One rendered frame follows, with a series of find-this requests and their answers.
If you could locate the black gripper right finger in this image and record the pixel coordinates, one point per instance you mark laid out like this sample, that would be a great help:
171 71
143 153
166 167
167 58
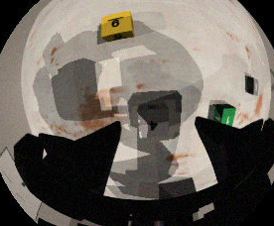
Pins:
225 144

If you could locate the green block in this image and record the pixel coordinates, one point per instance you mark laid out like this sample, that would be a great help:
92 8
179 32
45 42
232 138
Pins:
224 114

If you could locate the yellow block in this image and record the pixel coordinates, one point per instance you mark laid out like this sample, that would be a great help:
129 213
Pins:
117 26

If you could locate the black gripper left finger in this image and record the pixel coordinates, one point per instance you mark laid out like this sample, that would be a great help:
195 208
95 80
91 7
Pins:
90 156

